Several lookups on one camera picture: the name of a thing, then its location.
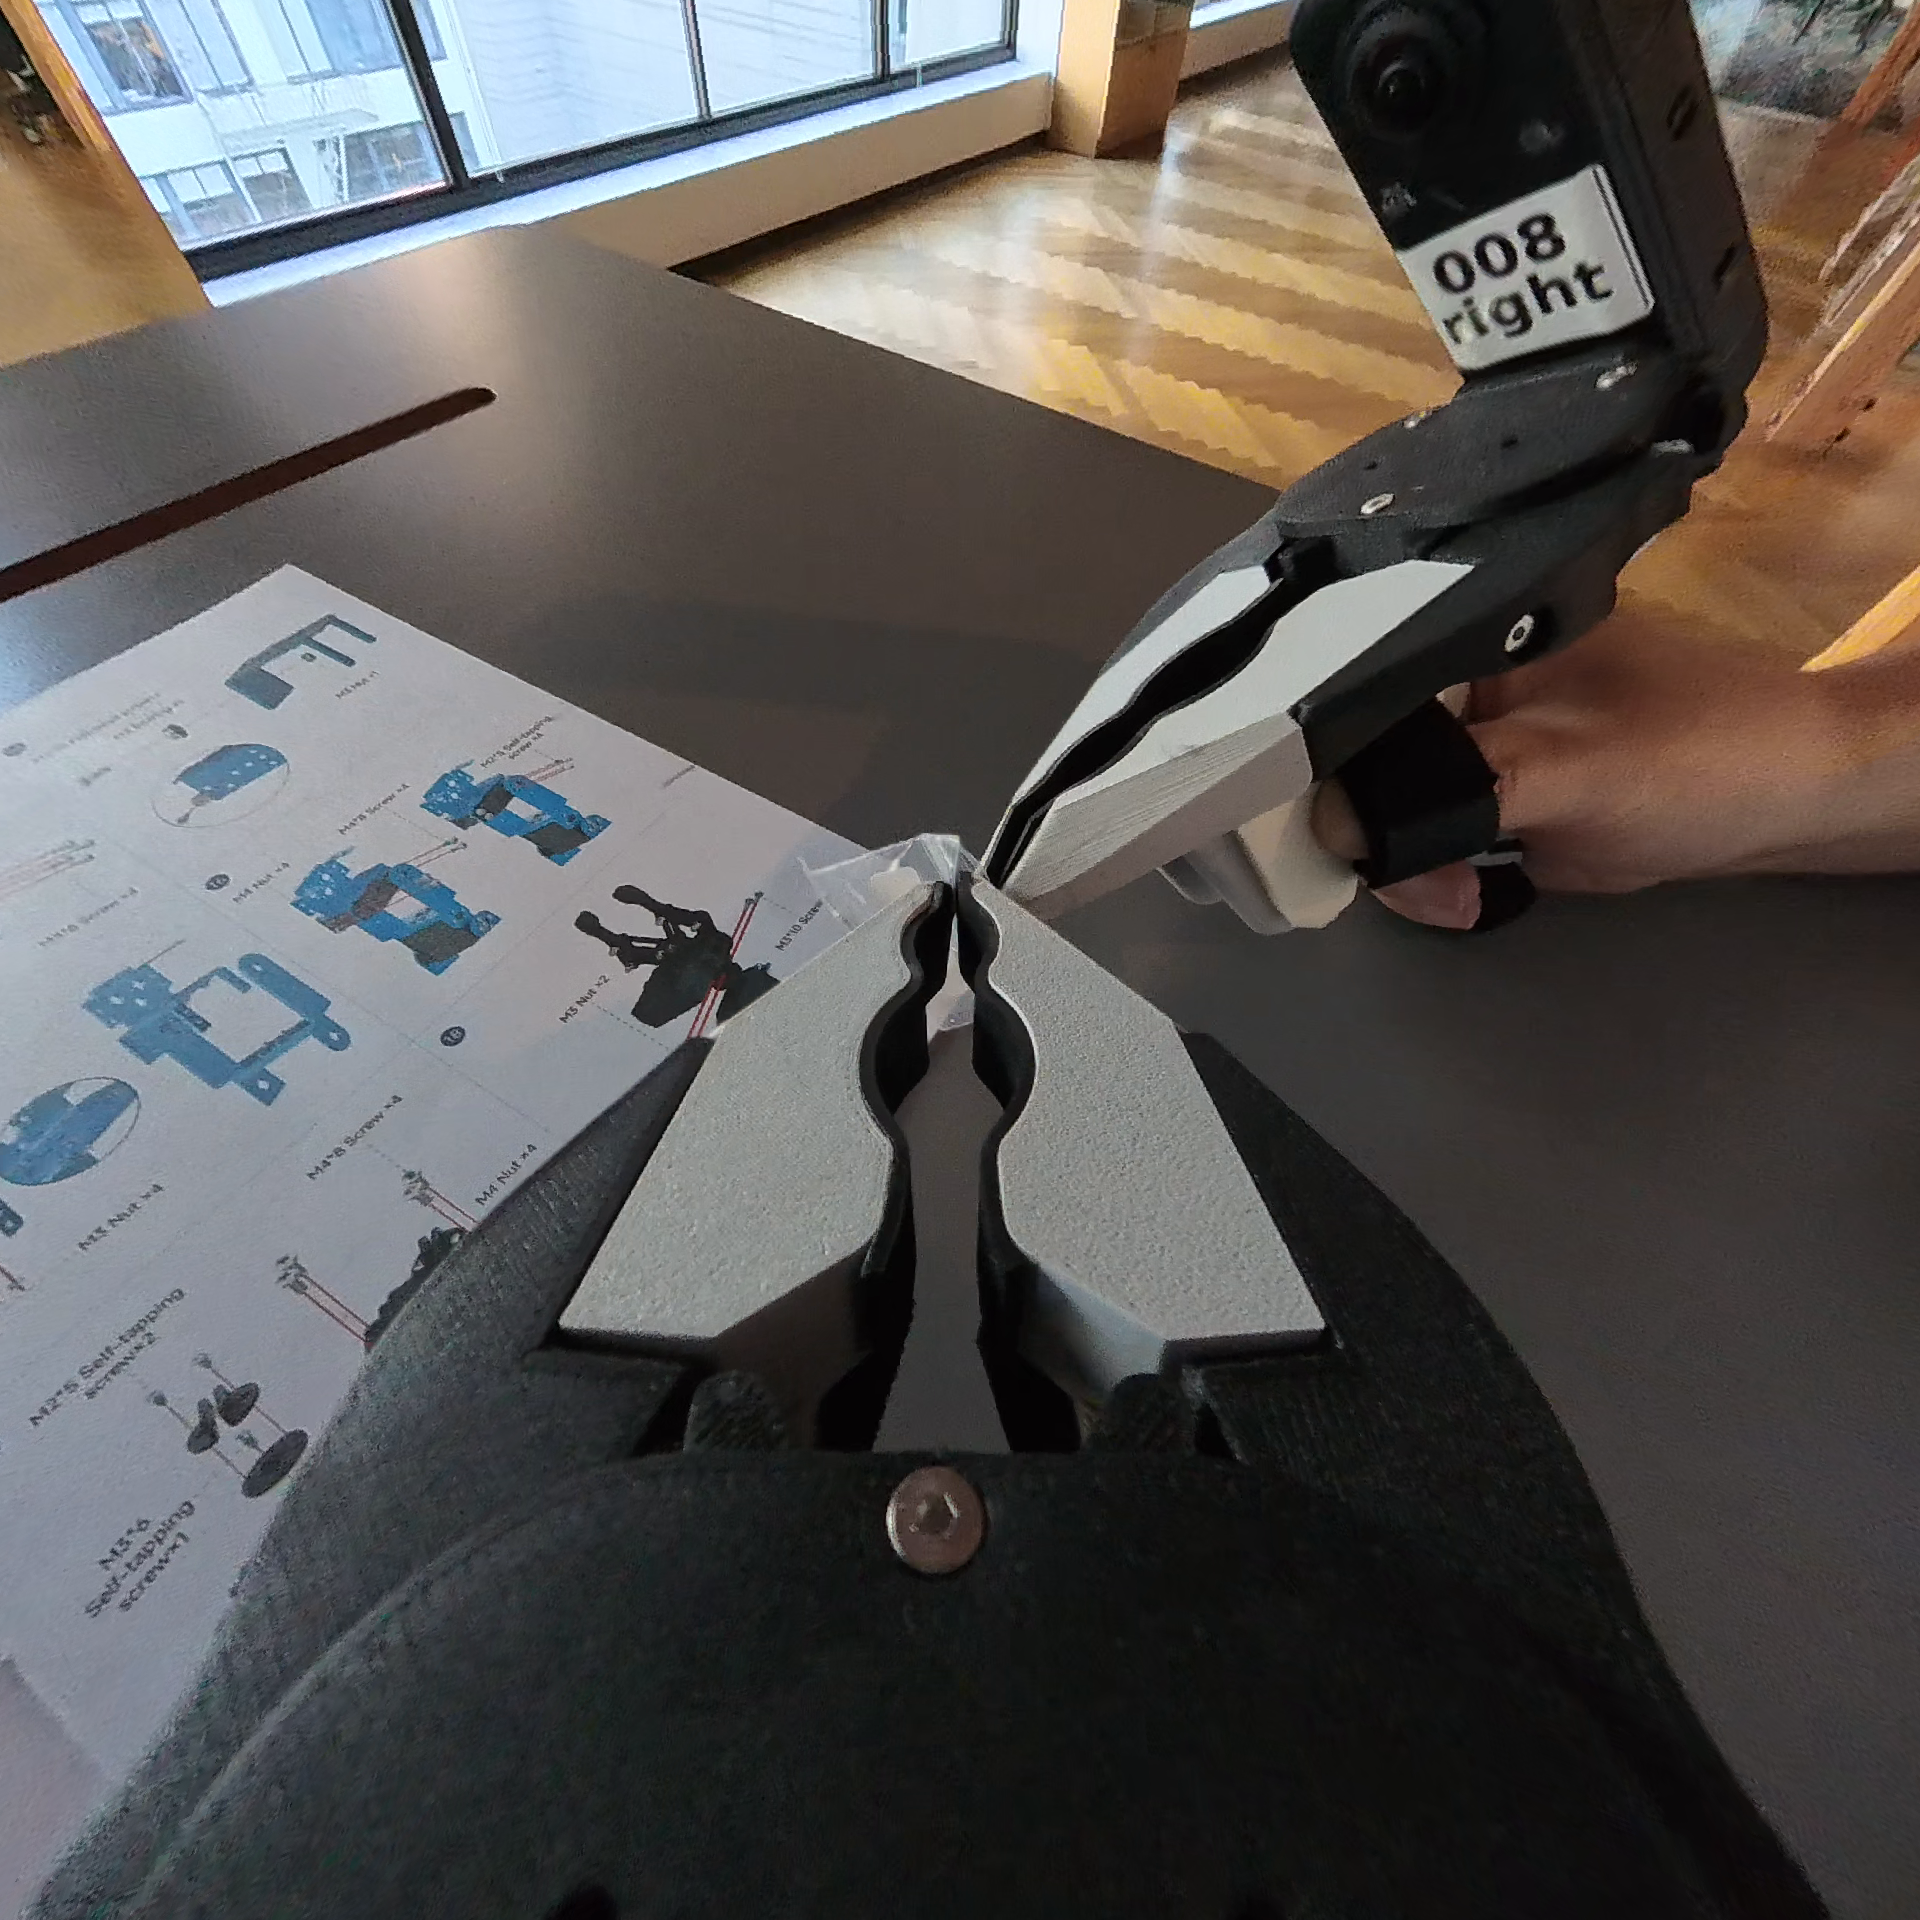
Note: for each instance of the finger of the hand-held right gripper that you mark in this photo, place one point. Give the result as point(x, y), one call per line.
point(1200, 796)
point(1167, 654)

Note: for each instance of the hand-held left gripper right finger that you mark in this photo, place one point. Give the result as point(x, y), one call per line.
point(1141, 1185)

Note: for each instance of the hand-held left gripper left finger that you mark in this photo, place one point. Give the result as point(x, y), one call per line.
point(732, 1185)

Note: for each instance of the small clear screw bag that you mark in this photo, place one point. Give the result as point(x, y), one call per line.
point(872, 877)

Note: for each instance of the dark grey desk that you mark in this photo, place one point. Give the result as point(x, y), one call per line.
point(901, 597)

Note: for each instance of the person's right hand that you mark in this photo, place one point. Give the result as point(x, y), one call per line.
point(1650, 766)

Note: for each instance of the white assembly instruction booklet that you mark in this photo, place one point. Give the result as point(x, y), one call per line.
point(304, 901)

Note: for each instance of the large glass window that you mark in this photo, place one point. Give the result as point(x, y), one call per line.
point(597, 62)

